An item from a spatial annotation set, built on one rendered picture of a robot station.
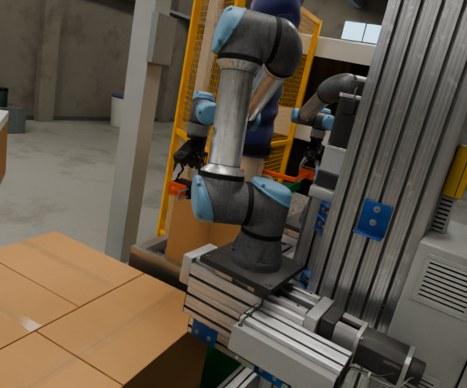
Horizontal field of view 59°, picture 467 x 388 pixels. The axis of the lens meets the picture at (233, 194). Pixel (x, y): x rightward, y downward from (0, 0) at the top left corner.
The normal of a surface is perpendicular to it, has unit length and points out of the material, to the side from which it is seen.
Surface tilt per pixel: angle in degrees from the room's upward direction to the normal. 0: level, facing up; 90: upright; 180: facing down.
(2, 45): 90
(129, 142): 90
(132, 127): 90
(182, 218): 90
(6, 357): 0
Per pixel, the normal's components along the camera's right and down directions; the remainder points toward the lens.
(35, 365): 0.20, -0.94
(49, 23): 0.83, 0.32
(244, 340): -0.53, 0.14
